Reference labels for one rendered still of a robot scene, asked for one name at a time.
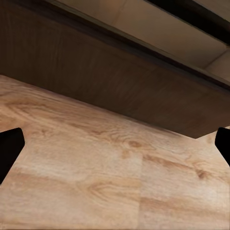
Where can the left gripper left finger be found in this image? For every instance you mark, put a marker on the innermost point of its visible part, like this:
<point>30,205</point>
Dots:
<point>11,145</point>

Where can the cabinet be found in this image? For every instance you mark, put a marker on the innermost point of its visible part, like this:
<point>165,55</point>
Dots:
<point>162,62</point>

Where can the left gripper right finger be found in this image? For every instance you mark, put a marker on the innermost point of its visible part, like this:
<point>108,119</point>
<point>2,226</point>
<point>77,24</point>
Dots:
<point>222,141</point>

